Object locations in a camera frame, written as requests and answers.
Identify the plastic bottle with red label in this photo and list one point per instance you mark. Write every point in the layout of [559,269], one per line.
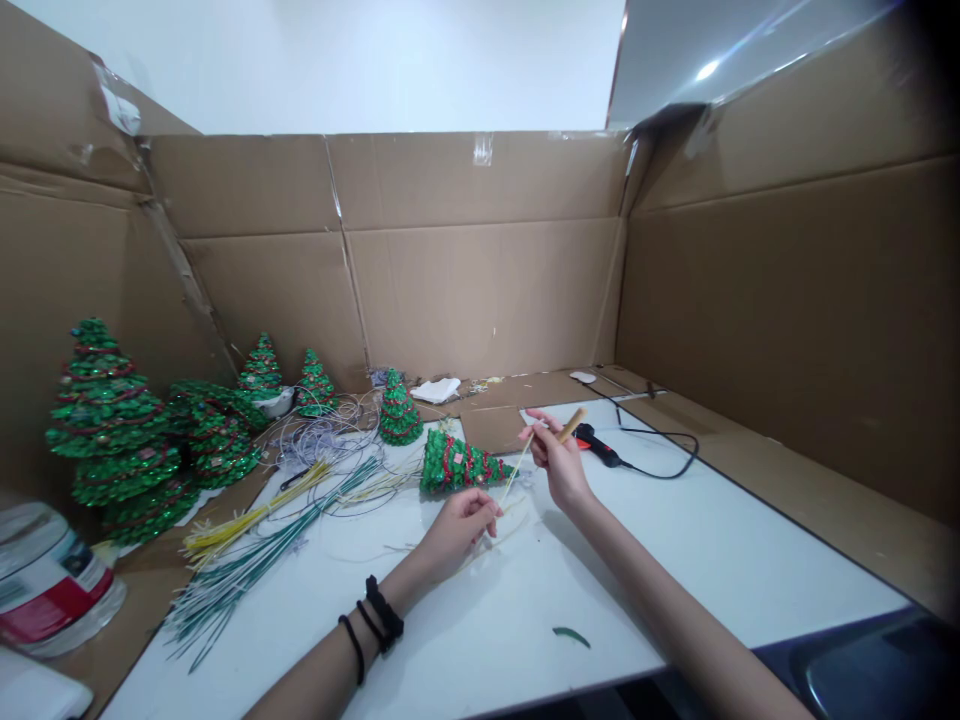
[49,585]

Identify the green leaf scrap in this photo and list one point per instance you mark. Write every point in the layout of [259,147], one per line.
[572,637]

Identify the small white oval object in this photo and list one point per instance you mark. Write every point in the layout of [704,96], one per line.
[582,377]

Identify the flat cardboard piece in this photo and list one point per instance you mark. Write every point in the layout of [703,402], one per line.
[495,429]

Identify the large green sequin tree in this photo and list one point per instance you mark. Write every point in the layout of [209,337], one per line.
[112,442]

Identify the white flat object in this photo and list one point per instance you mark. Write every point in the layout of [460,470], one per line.
[37,690]

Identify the person's left index finger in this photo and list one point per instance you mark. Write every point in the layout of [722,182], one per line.
[493,519]

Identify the person's right fingers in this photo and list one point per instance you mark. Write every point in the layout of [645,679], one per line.
[549,466]

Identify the black orange glue gun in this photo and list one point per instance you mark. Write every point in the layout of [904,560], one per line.
[600,444]

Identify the person's right index finger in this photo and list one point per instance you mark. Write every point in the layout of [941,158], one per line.
[543,419]

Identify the crumpled white tissue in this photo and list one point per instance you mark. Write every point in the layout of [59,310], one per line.
[435,390]

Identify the scattered pale strips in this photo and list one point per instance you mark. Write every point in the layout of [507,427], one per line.
[390,517]

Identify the person's right hand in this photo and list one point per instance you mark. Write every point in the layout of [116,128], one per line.
[566,472]

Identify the small green sequin tree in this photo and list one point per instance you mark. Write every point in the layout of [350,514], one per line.
[457,463]
[397,412]
[316,386]
[261,367]

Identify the black chair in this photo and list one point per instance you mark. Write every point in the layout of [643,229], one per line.
[870,667]

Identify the medium green sequin tree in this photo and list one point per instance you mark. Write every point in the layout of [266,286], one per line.
[221,450]
[217,405]

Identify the pale yellow strip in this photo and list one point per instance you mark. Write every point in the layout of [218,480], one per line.
[517,472]

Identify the cardboard enclosure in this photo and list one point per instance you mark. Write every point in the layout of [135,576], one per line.
[480,285]

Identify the person's right thumb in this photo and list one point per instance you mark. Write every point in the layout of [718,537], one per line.
[545,444]

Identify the person's left thumb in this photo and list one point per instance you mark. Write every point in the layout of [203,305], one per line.
[469,498]

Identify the white bowl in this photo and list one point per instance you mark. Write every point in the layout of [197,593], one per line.
[274,403]

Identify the brown paper stick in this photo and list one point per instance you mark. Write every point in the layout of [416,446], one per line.
[572,423]

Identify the person's left hand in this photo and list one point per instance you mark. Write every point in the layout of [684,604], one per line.
[450,532]

